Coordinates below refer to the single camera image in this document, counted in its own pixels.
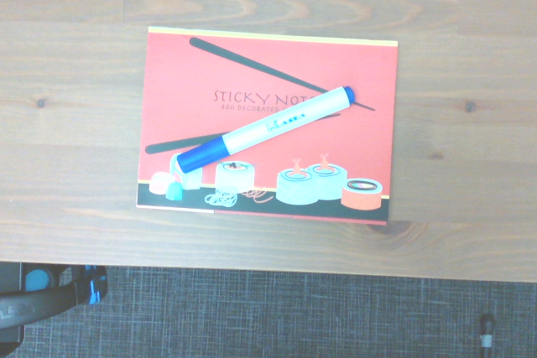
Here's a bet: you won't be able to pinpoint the blue and white marker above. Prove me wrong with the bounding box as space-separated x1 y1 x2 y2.
175 86 356 174

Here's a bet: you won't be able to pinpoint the black headphones with blue pads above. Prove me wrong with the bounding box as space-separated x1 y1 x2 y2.
0 264 108 330

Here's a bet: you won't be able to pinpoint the pink red book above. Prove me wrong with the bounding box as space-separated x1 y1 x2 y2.
135 26 399 226

